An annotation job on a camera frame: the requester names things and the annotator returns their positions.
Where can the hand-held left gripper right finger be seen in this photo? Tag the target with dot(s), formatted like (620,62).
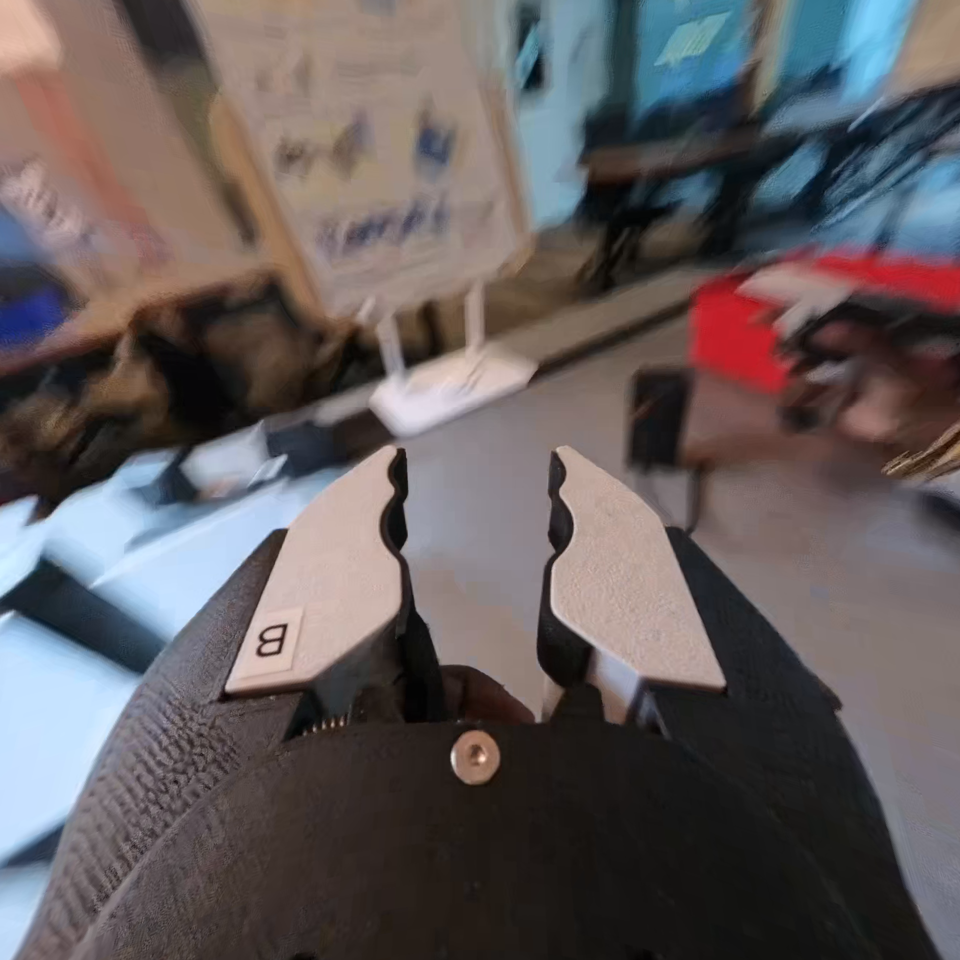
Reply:
(630,592)

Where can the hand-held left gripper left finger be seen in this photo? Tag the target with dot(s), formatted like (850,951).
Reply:
(330,585)

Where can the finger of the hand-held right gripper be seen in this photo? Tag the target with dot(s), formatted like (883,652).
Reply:
(814,315)
(795,283)

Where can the red plastic bin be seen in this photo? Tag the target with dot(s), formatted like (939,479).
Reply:
(720,345)

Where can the clear plastic bin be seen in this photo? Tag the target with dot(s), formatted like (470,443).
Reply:
(187,540)

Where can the black usb hub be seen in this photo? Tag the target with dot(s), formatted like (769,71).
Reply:
(660,416)

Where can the person's right hand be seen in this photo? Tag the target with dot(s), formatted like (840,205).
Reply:
(892,405)

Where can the person's left hand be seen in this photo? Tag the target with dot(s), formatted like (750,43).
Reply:
(484,697)

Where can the dark desk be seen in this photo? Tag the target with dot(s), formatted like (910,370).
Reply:
(675,157)

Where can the dark brown cloth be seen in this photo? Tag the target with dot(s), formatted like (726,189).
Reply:
(150,390)

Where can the instruction sign on white stand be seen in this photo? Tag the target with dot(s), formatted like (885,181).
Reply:
(375,150)

